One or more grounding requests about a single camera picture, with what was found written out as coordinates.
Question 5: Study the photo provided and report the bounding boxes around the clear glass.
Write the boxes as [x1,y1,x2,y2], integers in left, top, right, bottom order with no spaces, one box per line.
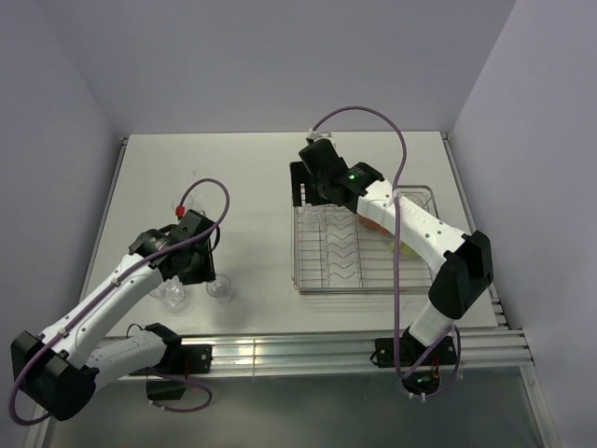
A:
[171,194,205,219]
[301,204,325,224]
[149,276,186,308]
[205,274,234,302]

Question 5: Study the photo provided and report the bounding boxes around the orange floral mug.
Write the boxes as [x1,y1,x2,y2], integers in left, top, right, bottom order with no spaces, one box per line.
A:
[357,215,389,235]

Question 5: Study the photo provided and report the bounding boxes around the green mug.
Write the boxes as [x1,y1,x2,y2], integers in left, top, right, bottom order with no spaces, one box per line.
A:
[389,239,419,259]

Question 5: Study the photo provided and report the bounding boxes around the steel cup brown band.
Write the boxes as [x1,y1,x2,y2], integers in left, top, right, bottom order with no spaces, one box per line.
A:
[401,191,425,208]

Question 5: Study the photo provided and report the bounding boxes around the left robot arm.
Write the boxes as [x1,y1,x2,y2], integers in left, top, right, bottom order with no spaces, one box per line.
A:
[7,210,220,427]

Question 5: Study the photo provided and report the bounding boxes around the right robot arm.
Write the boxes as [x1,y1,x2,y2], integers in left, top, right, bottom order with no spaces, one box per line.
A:
[290,137,493,364]

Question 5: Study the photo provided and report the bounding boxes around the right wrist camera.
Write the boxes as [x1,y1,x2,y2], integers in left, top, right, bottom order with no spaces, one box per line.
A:
[298,133,347,177]

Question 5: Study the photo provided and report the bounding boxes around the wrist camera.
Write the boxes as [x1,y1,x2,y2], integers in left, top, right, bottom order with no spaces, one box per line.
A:
[174,205,211,236]
[298,133,347,177]

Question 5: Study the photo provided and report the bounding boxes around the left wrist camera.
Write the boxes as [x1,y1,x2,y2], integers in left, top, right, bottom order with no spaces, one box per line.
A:
[174,205,211,236]

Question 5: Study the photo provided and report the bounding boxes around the wire dish rack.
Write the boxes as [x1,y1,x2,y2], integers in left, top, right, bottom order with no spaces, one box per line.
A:
[290,182,444,296]

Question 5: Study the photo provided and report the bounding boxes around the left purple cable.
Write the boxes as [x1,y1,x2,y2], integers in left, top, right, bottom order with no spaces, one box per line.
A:
[8,179,230,427]

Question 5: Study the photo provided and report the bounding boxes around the purple cable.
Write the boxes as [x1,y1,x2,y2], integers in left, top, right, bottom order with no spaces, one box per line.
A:
[310,105,464,398]
[8,179,230,427]

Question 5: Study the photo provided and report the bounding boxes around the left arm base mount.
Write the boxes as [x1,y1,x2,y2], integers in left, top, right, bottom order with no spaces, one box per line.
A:
[131,344,213,376]

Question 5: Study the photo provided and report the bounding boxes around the black box under rail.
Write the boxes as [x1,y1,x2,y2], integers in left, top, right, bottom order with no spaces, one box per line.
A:
[146,380,187,402]

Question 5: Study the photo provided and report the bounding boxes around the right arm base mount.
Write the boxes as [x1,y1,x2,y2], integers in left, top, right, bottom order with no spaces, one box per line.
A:
[369,331,459,369]

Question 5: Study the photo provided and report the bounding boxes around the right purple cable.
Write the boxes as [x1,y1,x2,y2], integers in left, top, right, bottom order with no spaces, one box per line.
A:
[310,105,464,398]

